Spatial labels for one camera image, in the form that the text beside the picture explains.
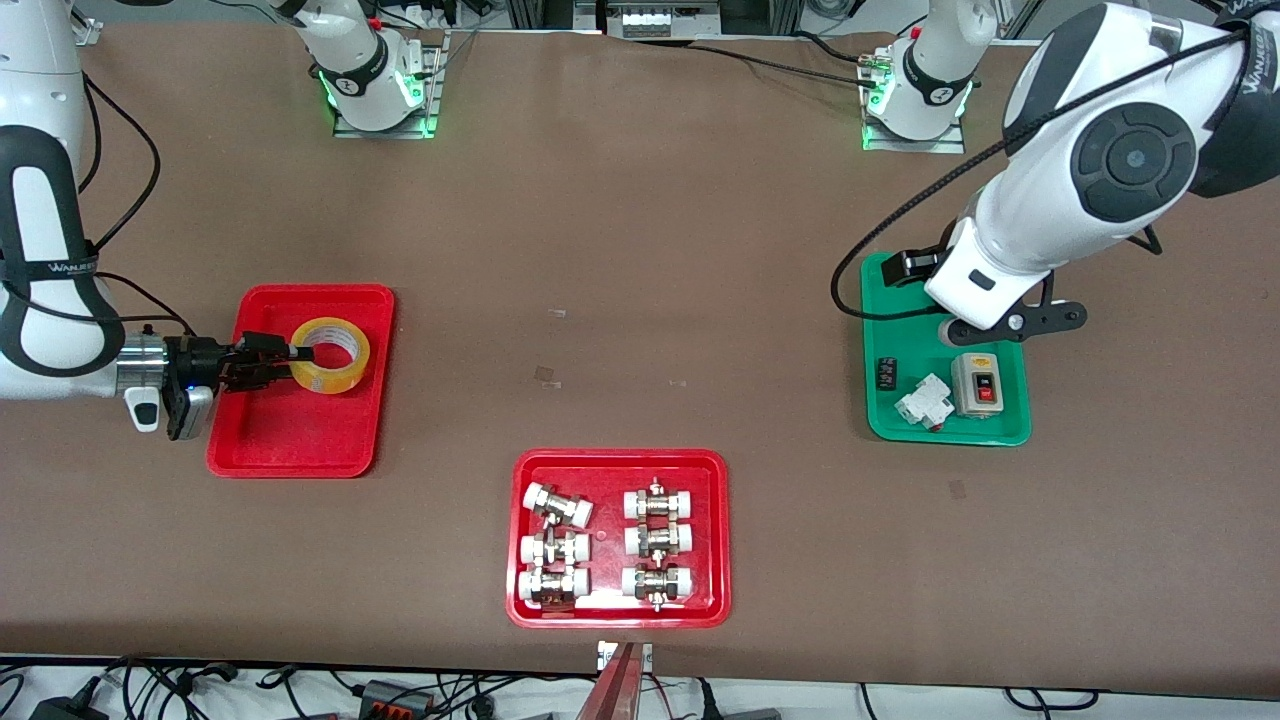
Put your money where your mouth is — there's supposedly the white power strip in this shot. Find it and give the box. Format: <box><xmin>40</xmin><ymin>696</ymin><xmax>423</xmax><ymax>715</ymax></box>
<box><xmin>620</xmin><ymin>4</ymin><xmax>723</xmax><ymax>40</ymax></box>

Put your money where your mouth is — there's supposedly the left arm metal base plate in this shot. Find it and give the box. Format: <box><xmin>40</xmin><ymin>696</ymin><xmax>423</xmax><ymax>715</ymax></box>
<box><xmin>862</xmin><ymin>48</ymin><xmax>968</xmax><ymax>155</ymax></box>

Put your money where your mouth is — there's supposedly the green plastic tray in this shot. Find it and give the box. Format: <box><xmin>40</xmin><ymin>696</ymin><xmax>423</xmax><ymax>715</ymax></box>
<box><xmin>859</xmin><ymin>252</ymin><xmax>1033</xmax><ymax>445</ymax></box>

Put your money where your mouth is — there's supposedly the red tray holding fittings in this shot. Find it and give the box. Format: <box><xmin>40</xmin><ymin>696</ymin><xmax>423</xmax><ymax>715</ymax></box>
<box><xmin>505</xmin><ymin>448</ymin><xmax>733</xmax><ymax>630</ymax></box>

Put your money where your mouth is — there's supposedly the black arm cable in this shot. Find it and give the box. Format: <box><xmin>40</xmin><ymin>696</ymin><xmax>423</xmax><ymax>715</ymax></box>
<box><xmin>0</xmin><ymin>74</ymin><xmax>198</xmax><ymax>338</ymax></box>
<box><xmin>830</xmin><ymin>20</ymin><xmax>1253</xmax><ymax>323</ymax></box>

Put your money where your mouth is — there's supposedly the grey push-button switch box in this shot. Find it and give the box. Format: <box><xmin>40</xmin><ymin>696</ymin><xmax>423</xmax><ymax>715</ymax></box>
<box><xmin>949</xmin><ymin>351</ymin><xmax>1005</xmax><ymax>417</ymax></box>

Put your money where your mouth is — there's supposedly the black connector box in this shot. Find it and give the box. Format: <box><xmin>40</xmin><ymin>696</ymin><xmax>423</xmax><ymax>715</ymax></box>
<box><xmin>355</xmin><ymin>679</ymin><xmax>437</xmax><ymax>717</ymax></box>

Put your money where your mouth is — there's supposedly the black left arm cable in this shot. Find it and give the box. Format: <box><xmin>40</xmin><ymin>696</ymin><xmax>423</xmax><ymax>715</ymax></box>
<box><xmin>830</xmin><ymin>20</ymin><xmax>1253</xmax><ymax>323</ymax></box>

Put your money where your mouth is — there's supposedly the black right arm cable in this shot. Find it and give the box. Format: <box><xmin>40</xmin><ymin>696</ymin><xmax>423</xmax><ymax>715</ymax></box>
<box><xmin>0</xmin><ymin>74</ymin><xmax>198</xmax><ymax>338</ymax></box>

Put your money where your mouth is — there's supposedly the black power adapter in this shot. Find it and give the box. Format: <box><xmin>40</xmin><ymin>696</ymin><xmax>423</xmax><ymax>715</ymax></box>
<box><xmin>30</xmin><ymin>694</ymin><xmax>111</xmax><ymax>720</ymax></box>

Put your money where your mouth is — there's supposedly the short black table cable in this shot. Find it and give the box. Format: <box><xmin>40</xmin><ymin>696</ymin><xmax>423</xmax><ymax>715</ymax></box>
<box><xmin>795</xmin><ymin>30</ymin><xmax>901</xmax><ymax>65</ymax></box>

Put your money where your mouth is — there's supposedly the white circuit breaker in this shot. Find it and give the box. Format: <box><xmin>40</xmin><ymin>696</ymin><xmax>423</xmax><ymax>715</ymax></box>
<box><xmin>894</xmin><ymin>373</ymin><xmax>953</xmax><ymax>433</ymax></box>

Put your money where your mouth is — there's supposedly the yellow tape roll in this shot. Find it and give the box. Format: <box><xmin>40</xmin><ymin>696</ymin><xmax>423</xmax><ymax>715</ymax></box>
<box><xmin>289</xmin><ymin>316</ymin><xmax>373</xmax><ymax>396</ymax></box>

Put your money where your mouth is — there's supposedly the long black table cable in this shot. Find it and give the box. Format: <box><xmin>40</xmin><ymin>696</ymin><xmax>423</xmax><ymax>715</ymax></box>
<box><xmin>688</xmin><ymin>43</ymin><xmax>873</xmax><ymax>87</ymax></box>

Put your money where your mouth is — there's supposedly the empty red plastic tray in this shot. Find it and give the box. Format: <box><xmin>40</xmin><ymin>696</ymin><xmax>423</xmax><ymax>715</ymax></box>
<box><xmin>206</xmin><ymin>284</ymin><xmax>396</xmax><ymax>479</ymax></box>

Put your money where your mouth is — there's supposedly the metal white-capped pipe fitting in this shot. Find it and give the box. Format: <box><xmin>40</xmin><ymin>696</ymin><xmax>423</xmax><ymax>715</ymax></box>
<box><xmin>624</xmin><ymin>478</ymin><xmax>697</xmax><ymax>522</ymax></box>
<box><xmin>625</xmin><ymin>520</ymin><xmax>694</xmax><ymax>560</ymax></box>
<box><xmin>520</xmin><ymin>530</ymin><xmax>591</xmax><ymax>568</ymax></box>
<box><xmin>518</xmin><ymin>566</ymin><xmax>591</xmax><ymax>612</ymax></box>
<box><xmin>621</xmin><ymin>562</ymin><xmax>695</xmax><ymax>613</ymax></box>
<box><xmin>523</xmin><ymin>483</ymin><xmax>595</xmax><ymax>529</ymax></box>

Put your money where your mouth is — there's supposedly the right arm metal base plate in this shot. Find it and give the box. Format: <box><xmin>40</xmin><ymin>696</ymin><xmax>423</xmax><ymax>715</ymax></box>
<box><xmin>333</xmin><ymin>30</ymin><xmax>443</xmax><ymax>140</ymax></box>

